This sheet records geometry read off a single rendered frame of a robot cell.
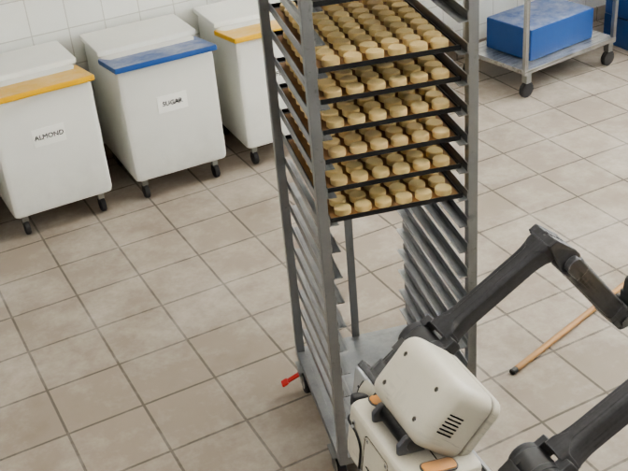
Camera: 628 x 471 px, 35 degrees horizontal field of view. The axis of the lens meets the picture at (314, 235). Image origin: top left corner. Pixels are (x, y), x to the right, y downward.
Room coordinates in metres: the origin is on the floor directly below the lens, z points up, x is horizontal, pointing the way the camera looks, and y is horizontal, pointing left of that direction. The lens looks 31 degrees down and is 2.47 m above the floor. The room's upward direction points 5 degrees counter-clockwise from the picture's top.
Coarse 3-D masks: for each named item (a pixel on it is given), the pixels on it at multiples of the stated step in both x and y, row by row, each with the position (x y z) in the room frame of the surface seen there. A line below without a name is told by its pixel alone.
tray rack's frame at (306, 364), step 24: (264, 0) 3.04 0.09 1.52; (264, 24) 3.04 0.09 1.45; (264, 48) 3.04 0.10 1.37; (288, 216) 3.04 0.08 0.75; (288, 240) 3.04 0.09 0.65; (288, 264) 3.04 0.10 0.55; (360, 336) 3.10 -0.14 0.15; (384, 336) 3.09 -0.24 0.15; (312, 360) 2.98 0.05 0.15; (360, 360) 2.96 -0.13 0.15; (312, 384) 2.84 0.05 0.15; (336, 456) 2.48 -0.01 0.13
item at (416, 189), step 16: (304, 160) 2.88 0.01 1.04; (432, 176) 2.65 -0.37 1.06; (336, 192) 2.61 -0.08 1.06; (352, 192) 2.60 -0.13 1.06; (368, 192) 2.63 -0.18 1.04; (384, 192) 2.58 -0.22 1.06; (400, 192) 2.57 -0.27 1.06; (416, 192) 2.56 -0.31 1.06; (432, 192) 2.59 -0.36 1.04; (448, 192) 2.56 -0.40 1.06; (336, 208) 2.51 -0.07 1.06; (352, 208) 2.53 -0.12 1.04; (368, 208) 2.51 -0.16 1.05
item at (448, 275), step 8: (408, 216) 3.08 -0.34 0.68; (408, 224) 3.02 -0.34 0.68; (416, 224) 3.00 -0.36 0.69; (416, 232) 2.97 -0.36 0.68; (424, 232) 2.92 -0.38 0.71; (424, 240) 2.91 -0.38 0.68; (424, 248) 2.86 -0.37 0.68; (432, 248) 2.84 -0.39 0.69; (432, 256) 2.80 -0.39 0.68; (440, 256) 2.76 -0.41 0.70; (440, 264) 2.75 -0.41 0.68; (448, 264) 2.70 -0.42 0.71; (440, 272) 2.70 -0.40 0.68; (448, 272) 2.69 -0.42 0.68; (448, 280) 2.65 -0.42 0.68; (456, 280) 2.62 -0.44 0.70; (456, 288) 2.60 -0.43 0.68; (456, 296) 2.56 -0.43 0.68
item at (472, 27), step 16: (464, 0) 2.56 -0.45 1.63; (464, 32) 2.56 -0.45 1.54; (464, 64) 2.56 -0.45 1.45; (464, 96) 2.56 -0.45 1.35; (464, 128) 2.56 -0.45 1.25; (464, 176) 2.56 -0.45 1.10; (464, 208) 2.56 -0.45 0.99; (464, 256) 2.56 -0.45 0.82; (464, 288) 2.56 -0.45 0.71; (464, 352) 2.56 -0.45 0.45
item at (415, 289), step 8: (400, 272) 3.13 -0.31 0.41; (408, 272) 3.10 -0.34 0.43; (408, 280) 3.07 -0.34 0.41; (408, 288) 3.03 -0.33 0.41; (416, 288) 3.02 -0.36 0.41; (416, 296) 2.97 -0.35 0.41; (424, 296) 2.93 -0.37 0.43; (424, 304) 2.91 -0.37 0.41; (424, 312) 2.86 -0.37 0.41; (432, 312) 2.85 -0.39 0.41; (440, 336) 2.71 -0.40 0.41; (456, 352) 2.62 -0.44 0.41; (464, 360) 2.55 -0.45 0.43
